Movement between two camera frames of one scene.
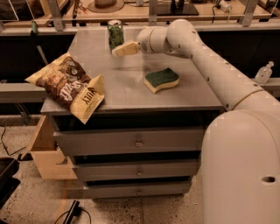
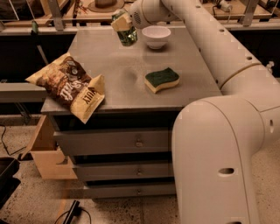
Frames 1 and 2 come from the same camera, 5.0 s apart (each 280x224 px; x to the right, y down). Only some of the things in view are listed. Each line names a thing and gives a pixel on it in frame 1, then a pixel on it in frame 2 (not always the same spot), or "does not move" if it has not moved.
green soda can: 115,33 → 127,38
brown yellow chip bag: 70,82 does not move
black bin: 9,166 does not move
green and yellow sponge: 159,79 does not move
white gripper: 143,41 → 136,13
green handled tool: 35,35 does not move
